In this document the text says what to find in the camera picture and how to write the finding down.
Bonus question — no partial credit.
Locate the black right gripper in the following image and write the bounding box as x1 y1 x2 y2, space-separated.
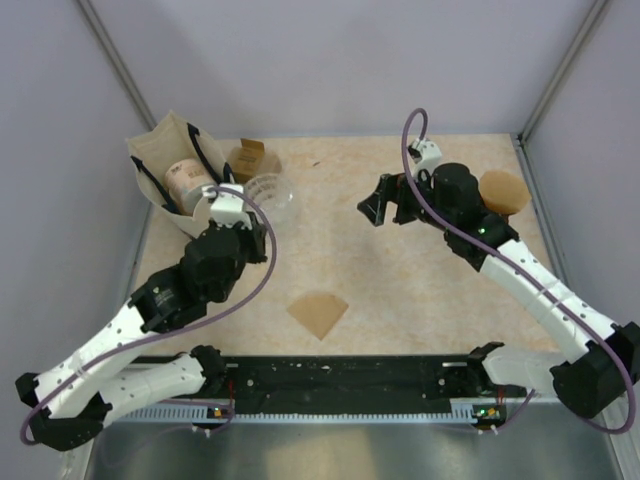
358 166 454 233

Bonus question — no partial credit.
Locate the clear plastic cup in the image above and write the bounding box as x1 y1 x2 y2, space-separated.
245 173 297 226

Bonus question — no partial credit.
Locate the brown paper filter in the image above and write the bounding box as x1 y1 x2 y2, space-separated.
479 170 531 216
287 291 349 340

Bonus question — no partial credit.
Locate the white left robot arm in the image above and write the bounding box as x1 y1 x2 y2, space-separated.
15 215 277 452

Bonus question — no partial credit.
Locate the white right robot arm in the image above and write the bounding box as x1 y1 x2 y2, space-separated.
357 163 639 419

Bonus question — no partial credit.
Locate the brown cardboard box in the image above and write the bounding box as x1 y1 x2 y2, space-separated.
228 138 283 184

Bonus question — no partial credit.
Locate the cream canvas tote bag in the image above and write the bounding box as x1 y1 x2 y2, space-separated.
127 111 259 238

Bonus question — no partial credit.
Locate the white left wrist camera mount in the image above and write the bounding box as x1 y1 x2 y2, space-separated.
201 183 252 230

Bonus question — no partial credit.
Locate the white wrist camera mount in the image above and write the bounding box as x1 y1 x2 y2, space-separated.
201 183 252 230
408 138 442 176

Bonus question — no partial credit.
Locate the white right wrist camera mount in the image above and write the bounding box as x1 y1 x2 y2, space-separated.
408 138 442 176

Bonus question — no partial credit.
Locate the grey slotted cable duct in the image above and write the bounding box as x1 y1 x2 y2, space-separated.
119 399 507 426

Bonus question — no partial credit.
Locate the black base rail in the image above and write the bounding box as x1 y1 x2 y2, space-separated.
216 355 498 416

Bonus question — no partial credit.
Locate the left aluminium frame post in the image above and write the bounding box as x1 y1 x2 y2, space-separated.
73 0 157 131

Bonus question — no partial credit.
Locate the aluminium frame post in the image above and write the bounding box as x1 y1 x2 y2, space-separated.
73 0 157 131
517 0 613 147

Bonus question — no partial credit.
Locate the right aluminium frame post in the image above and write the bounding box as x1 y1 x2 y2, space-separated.
517 0 613 147

